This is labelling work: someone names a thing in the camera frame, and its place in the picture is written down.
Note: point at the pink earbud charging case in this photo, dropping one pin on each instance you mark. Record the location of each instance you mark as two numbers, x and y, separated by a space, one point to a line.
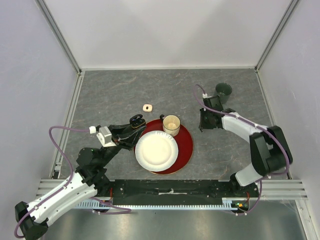
147 108

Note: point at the white paper plate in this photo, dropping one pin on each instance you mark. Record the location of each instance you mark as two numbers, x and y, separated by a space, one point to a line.
156 151

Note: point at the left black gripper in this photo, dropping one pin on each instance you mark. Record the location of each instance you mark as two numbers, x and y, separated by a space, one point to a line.
125 136

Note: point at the black earbud charging case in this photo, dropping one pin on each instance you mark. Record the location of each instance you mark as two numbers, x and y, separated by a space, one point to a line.
137 121

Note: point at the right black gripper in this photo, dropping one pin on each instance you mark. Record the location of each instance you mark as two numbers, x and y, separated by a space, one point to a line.
202 125

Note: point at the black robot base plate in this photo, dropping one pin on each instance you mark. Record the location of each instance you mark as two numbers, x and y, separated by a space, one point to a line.
195 187

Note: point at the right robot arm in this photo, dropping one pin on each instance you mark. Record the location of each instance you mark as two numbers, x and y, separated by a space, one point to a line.
269 150

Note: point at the grey cable duct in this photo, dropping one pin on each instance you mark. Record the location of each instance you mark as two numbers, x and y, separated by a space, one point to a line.
226 205

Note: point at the dark green cup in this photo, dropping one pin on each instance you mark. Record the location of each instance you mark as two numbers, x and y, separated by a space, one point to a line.
223 91

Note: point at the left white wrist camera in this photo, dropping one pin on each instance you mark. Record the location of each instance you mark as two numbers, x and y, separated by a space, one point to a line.
104 136

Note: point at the beige mug black handle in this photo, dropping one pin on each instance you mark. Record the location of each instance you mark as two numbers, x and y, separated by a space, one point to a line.
170 124

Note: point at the red round tray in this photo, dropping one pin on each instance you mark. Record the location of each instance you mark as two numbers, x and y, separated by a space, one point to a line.
185 146

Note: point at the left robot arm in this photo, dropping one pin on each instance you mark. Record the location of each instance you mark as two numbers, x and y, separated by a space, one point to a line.
87 180

